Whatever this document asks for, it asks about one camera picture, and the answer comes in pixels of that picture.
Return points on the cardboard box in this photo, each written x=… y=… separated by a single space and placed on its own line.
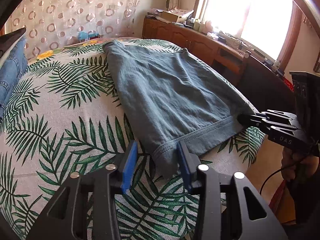
x=168 y=16

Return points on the wooden sideboard cabinet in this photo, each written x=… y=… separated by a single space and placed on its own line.
x=223 y=58

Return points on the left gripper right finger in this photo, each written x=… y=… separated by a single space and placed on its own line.
x=230 y=206

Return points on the window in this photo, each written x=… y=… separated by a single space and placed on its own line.
x=269 y=26

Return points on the folded blue jeans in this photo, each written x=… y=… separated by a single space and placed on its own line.
x=12 y=70

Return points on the floral blanket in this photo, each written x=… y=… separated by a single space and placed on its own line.
x=94 y=45

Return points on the dark chair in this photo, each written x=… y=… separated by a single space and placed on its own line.
x=263 y=88

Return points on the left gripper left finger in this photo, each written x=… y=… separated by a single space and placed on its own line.
x=65 y=215

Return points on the right hand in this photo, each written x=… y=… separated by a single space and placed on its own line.
x=296 y=165

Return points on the circle pattern curtain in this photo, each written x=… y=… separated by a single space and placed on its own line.
x=51 y=24

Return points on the dark folded garment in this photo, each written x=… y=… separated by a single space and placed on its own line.
x=8 y=41

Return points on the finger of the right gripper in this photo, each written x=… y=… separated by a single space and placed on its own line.
x=279 y=114
x=266 y=124

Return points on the grey-blue pants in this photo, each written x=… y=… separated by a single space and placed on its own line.
x=172 y=97

